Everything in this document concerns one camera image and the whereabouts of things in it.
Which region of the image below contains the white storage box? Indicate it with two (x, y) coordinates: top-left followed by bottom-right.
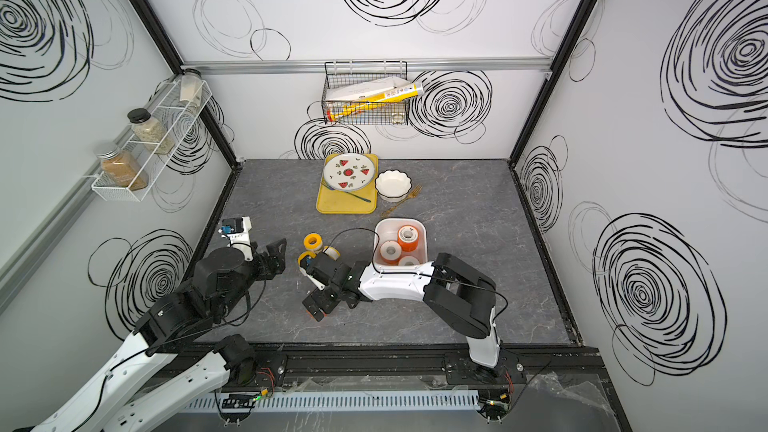
(373, 218), (428, 271)

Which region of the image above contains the brown spice jar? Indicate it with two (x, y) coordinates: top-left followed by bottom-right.
(94, 142), (149, 191)

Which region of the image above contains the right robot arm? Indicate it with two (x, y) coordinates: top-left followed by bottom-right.
(298, 252), (501, 369)

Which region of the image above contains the watermelon pattern plate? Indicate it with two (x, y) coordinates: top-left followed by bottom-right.
(322, 153), (375, 192)

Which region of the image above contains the black wire basket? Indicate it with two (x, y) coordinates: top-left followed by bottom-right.
(321, 60), (409, 125)

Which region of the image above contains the yellow sealing tape roll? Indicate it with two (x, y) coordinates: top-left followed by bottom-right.
(297, 251), (316, 265)
(323, 246), (341, 260)
(303, 233), (323, 253)

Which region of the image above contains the white scalloped bowl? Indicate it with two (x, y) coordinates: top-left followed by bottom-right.
(375, 169), (412, 203)

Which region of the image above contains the orange sealing tape roll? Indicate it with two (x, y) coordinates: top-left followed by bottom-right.
(397, 225), (420, 252)
(398, 256), (421, 267)
(378, 240), (403, 265)

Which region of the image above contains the black corner frame post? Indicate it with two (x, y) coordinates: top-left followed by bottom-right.
(129, 0), (240, 170)

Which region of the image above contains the black lid spice jar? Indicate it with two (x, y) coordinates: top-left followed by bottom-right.
(127, 108), (175, 155)

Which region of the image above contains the white spice jar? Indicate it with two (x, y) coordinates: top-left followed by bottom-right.
(179, 69), (203, 107)

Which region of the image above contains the white slotted cable duct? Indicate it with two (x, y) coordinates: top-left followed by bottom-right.
(182, 390), (481, 414)

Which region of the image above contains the yellow white foil box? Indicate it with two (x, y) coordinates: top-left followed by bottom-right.
(322, 76), (424, 125)

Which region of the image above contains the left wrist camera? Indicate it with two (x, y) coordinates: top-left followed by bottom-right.
(219, 216), (253, 262)

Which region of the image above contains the yellow plastic tray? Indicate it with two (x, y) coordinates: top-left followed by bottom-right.
(315, 154), (379, 215)

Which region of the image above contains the white wire spice rack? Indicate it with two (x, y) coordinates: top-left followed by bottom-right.
(91, 74), (215, 213)

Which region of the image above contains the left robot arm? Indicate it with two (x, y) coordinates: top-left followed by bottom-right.
(34, 237), (287, 431)

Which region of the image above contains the purple teal fork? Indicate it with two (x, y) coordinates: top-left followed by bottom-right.
(321, 179), (372, 203)

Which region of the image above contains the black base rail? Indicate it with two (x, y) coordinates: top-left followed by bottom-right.
(155, 341), (607, 388)

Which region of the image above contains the aluminium wall rail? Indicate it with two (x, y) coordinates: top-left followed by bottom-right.
(181, 56), (553, 75)

